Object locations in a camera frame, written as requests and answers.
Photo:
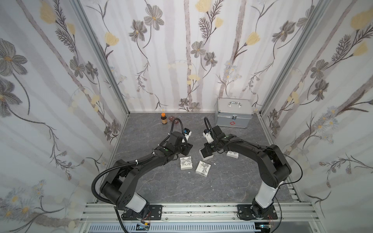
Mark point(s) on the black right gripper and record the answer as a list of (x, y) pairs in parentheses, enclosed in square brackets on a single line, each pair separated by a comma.
[(209, 147)]

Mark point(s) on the white bow jewelry box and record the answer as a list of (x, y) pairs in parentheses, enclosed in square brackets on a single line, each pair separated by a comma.
[(203, 168), (186, 163)]

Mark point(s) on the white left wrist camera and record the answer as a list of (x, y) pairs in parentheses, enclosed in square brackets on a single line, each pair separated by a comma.
[(187, 134)]

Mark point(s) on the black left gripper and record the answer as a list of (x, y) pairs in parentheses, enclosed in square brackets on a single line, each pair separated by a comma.
[(186, 147)]

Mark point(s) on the white jewelry box lid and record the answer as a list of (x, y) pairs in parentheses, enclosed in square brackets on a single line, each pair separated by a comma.
[(232, 154)]

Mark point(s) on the aluminium mounting rail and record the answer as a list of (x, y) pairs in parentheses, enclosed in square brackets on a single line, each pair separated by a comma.
[(292, 217)]

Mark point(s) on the silver aluminium first aid case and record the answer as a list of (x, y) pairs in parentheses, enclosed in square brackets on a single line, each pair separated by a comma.
[(235, 113)]

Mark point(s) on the white jewelry box base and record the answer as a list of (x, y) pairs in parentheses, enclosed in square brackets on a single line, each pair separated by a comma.
[(205, 156)]

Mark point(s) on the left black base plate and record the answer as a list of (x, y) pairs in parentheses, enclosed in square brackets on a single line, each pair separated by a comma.
[(153, 212)]

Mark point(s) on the white bow jewelry box middle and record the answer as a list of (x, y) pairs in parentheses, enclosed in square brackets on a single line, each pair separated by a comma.
[(203, 168)]

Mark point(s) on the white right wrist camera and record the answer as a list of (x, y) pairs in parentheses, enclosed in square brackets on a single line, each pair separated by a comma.
[(207, 135)]

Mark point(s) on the small dark red box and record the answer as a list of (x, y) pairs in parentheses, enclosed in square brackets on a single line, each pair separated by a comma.
[(172, 119)]

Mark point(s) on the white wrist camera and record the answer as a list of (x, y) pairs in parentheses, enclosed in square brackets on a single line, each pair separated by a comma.
[(207, 135), (187, 134)]

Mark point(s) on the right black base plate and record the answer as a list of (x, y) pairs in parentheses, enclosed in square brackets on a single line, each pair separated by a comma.
[(249, 212)]

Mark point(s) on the white slotted cable duct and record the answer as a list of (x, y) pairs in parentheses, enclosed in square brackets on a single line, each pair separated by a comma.
[(245, 227)]

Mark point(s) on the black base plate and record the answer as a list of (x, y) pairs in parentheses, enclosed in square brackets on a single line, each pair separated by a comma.
[(249, 212), (153, 212)]

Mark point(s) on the small green circuit board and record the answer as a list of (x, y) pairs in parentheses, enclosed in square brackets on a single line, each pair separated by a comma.
[(143, 226)]

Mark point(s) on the white bow jewelry box left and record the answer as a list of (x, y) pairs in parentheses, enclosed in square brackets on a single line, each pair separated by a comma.
[(186, 163)]

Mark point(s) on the brown bottle orange cap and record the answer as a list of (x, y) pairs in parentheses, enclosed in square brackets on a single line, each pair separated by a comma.
[(164, 118)]

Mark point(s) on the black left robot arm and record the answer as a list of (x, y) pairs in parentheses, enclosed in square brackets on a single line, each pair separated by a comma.
[(117, 185)]

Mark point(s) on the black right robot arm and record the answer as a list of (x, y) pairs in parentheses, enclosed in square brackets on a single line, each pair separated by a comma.
[(272, 164)]

